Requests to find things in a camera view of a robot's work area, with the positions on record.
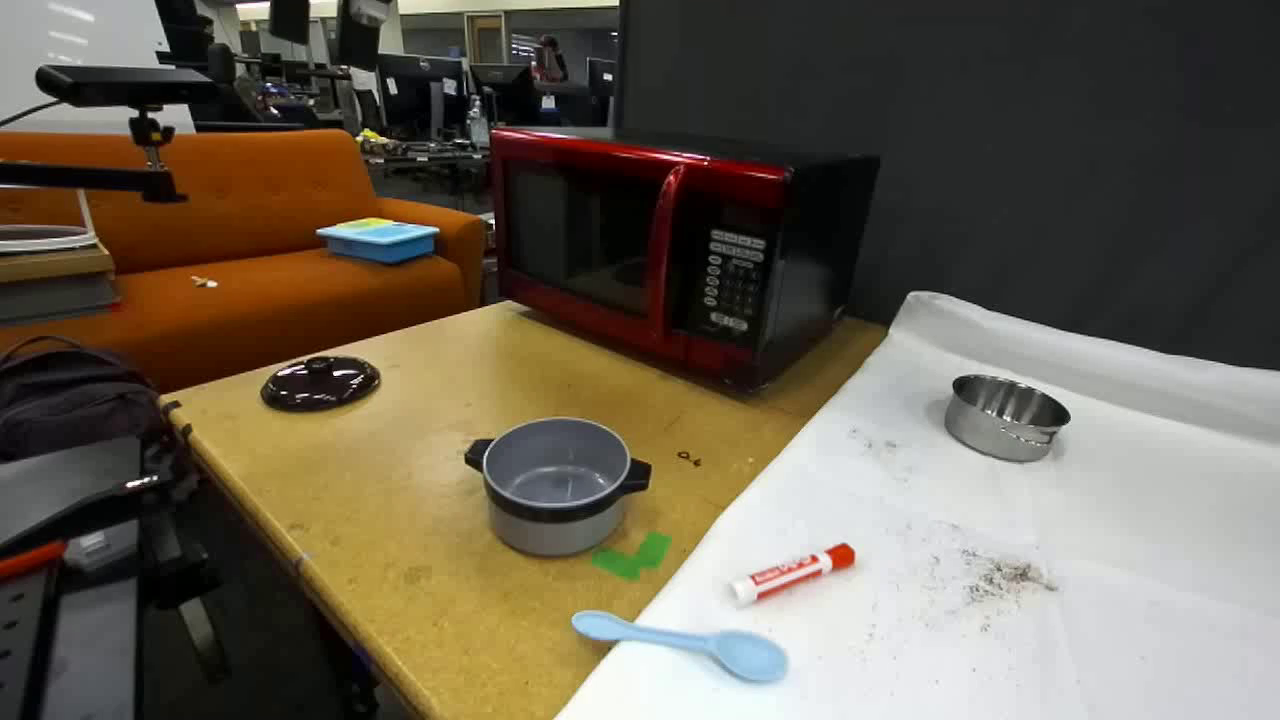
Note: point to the red black microwave body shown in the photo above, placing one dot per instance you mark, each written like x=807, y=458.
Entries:
x=824, y=252

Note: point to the red white marker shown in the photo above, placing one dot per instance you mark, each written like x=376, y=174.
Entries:
x=784, y=575

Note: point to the blue sponge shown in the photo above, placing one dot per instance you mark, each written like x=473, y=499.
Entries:
x=380, y=241

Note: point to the light blue plastic spoon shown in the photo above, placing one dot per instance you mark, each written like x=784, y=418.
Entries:
x=742, y=655

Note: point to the black round plate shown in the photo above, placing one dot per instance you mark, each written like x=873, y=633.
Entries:
x=320, y=381

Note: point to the black office chair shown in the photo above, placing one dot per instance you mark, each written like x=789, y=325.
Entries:
x=404, y=99

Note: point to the small metal bowl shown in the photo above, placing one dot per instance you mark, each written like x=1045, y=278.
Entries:
x=1000, y=427

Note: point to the orange sofa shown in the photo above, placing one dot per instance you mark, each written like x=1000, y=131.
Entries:
x=265, y=304

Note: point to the black fabric backdrop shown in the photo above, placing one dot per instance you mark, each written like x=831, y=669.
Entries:
x=1012, y=145

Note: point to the small white object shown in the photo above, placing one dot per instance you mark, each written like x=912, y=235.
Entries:
x=207, y=282

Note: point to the white table cloth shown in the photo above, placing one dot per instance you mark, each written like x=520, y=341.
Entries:
x=1065, y=615

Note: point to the black backpack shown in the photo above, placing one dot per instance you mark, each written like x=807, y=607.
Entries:
x=74, y=402

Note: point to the stack of books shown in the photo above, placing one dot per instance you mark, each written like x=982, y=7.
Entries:
x=47, y=274

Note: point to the black equipment stand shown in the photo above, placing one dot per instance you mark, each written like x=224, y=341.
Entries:
x=81, y=641

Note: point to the black camera on mount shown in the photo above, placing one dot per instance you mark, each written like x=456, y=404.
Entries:
x=121, y=87

